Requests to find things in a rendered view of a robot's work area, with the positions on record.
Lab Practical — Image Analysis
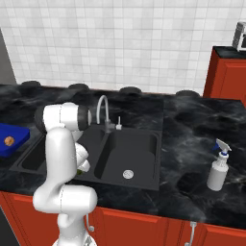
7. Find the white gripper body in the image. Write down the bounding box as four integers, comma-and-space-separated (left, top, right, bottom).
78, 159, 92, 173

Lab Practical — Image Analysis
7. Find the black double sink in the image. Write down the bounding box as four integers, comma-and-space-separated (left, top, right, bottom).
9, 123, 163, 192

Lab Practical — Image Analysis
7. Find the silver curved sink faucet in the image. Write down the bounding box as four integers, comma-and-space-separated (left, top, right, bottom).
95, 94, 116, 134

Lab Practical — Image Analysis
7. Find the small brown round produce item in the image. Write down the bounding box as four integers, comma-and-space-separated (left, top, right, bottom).
4, 135, 15, 147

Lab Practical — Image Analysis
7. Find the red cupboard door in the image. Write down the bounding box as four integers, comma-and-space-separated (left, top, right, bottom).
0, 190, 94, 246
93, 206, 170, 246
179, 219, 246, 246

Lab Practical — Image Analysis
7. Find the black round stool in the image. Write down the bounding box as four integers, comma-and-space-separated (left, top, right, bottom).
118, 86, 143, 96
175, 89, 202, 98
67, 83, 91, 93
20, 80, 42, 88

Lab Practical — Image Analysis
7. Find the white spray bottle blue nozzle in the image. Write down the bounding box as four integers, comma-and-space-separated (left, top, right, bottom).
206, 137, 233, 192

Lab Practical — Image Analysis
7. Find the tall red cupboard black top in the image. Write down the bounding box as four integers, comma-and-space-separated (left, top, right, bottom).
202, 45, 246, 109

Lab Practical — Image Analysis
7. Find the small silver faucet handle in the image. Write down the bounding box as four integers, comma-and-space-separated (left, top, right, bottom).
115, 115, 123, 131

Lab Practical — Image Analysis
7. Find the silver cupboard handle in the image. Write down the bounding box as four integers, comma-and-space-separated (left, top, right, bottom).
184, 221, 198, 246
86, 213, 96, 233

